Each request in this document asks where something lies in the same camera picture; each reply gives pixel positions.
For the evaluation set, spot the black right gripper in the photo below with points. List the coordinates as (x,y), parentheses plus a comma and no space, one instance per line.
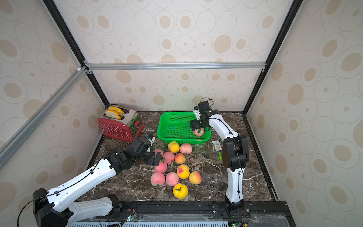
(197,124)

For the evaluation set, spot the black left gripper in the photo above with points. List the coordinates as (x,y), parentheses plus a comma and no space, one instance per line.
(154,161)

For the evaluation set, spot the yellow peach front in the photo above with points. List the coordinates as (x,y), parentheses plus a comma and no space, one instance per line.
(180,191)

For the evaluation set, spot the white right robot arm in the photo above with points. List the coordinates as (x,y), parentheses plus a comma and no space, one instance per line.
(235,153)

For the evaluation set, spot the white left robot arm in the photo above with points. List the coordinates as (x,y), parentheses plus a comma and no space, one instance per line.
(58,207)

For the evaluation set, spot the yellow peach near basket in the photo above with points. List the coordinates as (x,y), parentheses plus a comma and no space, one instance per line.
(173,147)

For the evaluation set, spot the green plastic basket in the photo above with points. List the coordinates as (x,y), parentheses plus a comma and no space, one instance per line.
(175,126)

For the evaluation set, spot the pink peach with leaf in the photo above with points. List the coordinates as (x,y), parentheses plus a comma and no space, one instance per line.
(162,167)

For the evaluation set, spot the white biscuit packet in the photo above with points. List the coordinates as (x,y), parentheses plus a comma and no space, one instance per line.
(217,146)

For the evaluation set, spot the orange wrinkled peach middle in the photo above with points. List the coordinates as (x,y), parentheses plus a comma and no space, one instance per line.
(180,158)

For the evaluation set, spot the yellow red peach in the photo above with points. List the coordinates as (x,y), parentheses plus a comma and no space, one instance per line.
(183,171)

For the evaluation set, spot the rear toast slice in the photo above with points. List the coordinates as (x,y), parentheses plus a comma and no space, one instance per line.
(116,109)

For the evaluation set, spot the toast slice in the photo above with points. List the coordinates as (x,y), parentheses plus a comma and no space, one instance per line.
(113,114)
(116,109)

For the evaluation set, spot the front toast slice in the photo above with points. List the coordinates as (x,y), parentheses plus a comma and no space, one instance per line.
(113,114)

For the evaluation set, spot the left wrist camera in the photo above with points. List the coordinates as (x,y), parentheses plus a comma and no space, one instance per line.
(151,138)

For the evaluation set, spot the horizontal aluminium rail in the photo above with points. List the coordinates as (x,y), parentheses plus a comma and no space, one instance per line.
(174,66)

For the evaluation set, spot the diagonal aluminium rail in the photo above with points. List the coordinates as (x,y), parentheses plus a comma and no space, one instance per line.
(18,139)

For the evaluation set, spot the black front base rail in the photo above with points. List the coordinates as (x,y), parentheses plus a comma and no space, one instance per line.
(212,213)

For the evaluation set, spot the black right frame post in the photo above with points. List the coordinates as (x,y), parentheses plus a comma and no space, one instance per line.
(296,4)

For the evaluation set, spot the black frame post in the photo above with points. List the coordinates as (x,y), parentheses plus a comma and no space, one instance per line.
(296,4)
(69,38)

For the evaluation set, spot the black left frame post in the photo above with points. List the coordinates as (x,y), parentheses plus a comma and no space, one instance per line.
(69,38)

